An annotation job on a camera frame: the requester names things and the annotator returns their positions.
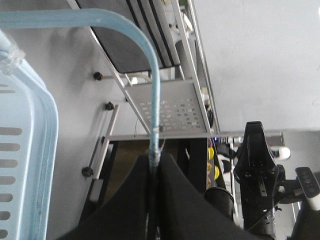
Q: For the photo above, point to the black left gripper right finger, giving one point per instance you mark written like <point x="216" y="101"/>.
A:
<point x="184" y="214"/>

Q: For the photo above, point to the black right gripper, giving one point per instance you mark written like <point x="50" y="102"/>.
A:
<point x="259" y="179"/>

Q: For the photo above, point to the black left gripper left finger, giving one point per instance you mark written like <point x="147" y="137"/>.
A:
<point x="124" y="216"/>

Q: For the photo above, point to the light blue plastic basket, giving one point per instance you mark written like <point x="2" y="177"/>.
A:
<point x="29" y="121"/>

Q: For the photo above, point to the white rolling whiteboard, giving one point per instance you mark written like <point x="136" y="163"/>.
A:
<point x="187" y="105"/>

